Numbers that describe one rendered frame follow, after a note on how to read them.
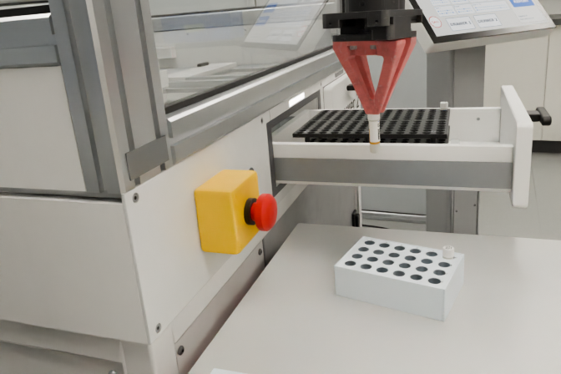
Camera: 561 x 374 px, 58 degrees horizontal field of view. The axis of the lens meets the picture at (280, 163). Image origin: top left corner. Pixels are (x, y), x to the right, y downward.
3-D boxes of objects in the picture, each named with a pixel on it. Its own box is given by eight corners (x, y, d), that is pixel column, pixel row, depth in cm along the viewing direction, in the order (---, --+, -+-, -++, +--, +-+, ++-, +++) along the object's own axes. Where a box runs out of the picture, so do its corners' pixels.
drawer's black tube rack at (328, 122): (449, 145, 86) (450, 108, 84) (446, 178, 70) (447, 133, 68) (324, 144, 93) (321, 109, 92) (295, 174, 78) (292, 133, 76)
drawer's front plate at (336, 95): (361, 112, 127) (359, 68, 124) (334, 141, 101) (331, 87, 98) (354, 112, 128) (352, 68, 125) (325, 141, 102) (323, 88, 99)
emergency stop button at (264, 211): (281, 222, 55) (278, 188, 54) (269, 238, 52) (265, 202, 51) (256, 220, 56) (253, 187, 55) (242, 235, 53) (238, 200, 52)
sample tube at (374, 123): (382, 150, 53) (381, 108, 51) (378, 154, 52) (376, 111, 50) (371, 149, 54) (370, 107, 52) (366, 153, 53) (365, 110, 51)
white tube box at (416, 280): (463, 283, 58) (464, 253, 57) (444, 322, 51) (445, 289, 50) (363, 262, 65) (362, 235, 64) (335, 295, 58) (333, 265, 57)
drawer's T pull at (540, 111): (543, 115, 75) (544, 106, 75) (551, 126, 68) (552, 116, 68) (517, 115, 76) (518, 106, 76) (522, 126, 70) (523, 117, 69)
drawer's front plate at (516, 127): (508, 147, 88) (512, 84, 85) (528, 209, 62) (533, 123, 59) (497, 147, 89) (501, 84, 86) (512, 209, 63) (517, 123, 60)
